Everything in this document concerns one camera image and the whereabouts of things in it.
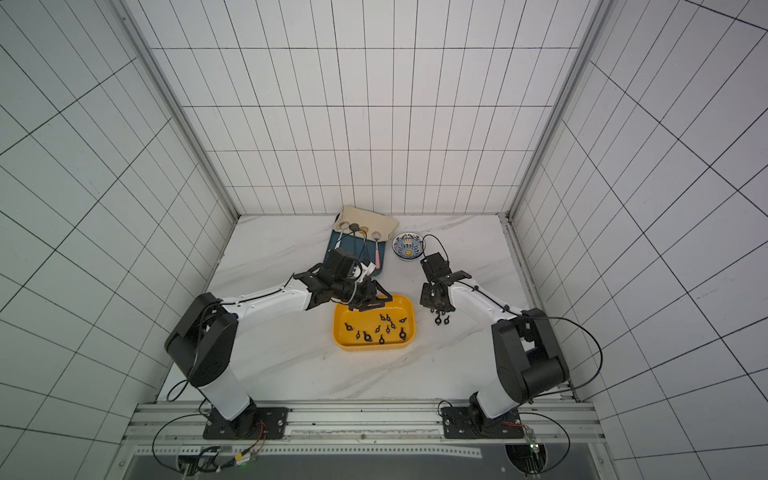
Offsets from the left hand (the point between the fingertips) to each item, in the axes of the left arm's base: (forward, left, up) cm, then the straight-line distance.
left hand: (384, 305), depth 81 cm
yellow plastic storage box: (-1, -2, -12) cm, 12 cm away
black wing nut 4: (-4, -6, -11) cm, 13 cm away
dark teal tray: (+30, +10, -13) cm, 35 cm away
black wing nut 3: (-5, +5, -12) cm, 14 cm away
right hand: (+7, -12, -9) cm, 16 cm away
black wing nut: (+1, -6, -11) cm, 13 cm away
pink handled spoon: (+36, +4, -12) cm, 38 cm away
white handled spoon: (+39, +17, -10) cm, 43 cm away
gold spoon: (+39, +9, -14) cm, 43 cm away
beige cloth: (+44, +5, -13) cm, 46 cm away
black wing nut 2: (-2, +11, -11) cm, 16 cm away
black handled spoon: (+40, +13, -12) cm, 43 cm away
